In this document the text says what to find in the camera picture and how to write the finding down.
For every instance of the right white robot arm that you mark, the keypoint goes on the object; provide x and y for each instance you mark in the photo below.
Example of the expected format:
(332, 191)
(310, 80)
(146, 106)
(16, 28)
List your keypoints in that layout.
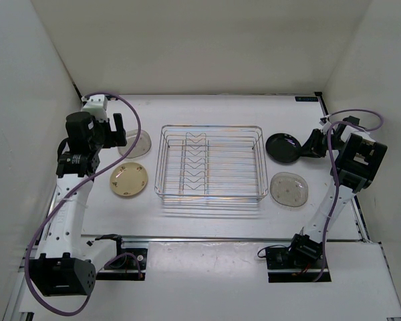
(355, 159)

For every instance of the clear glass plate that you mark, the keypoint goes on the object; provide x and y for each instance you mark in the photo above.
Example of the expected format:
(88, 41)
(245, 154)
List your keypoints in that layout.
(289, 189)
(142, 146)

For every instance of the black round plate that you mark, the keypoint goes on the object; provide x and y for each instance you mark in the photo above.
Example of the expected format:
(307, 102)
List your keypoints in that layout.
(283, 148)

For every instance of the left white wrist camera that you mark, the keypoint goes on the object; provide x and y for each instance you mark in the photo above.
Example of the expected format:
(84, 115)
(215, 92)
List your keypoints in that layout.
(96, 105)

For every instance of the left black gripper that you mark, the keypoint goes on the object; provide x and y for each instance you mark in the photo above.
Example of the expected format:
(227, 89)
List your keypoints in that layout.
(114, 138)

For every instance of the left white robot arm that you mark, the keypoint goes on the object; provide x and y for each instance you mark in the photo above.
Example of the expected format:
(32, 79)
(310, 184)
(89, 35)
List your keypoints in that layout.
(65, 265)

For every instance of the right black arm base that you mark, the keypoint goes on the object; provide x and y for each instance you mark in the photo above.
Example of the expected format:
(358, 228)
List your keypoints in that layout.
(284, 267)

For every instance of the chrome wire dish rack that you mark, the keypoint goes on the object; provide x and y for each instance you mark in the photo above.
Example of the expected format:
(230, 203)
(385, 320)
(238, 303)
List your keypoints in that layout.
(211, 162)

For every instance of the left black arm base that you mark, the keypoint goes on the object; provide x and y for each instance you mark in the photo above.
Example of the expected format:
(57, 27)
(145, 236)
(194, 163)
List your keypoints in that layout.
(115, 262)

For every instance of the cream patterned round plate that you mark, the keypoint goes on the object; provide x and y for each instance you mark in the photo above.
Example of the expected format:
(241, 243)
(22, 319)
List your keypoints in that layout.
(128, 179)

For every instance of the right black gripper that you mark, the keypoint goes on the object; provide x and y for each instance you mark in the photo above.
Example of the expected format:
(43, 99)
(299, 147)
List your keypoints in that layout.
(311, 146)

